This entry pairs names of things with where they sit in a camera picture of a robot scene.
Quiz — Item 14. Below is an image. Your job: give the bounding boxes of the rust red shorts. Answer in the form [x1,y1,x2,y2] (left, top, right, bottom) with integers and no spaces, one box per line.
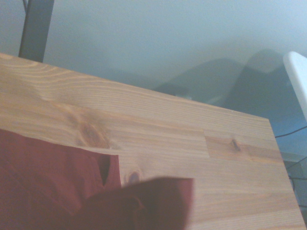
[0,128,194,230]

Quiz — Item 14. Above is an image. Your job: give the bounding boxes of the white side table top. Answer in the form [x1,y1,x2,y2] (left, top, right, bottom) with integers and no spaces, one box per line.
[283,51,307,122]

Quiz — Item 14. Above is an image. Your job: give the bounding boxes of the thin black floor cable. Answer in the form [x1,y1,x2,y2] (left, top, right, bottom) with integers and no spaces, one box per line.
[274,126,307,138]

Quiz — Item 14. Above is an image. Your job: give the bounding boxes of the black stand post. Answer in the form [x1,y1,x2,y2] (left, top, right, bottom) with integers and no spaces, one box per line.
[18,0,55,64]

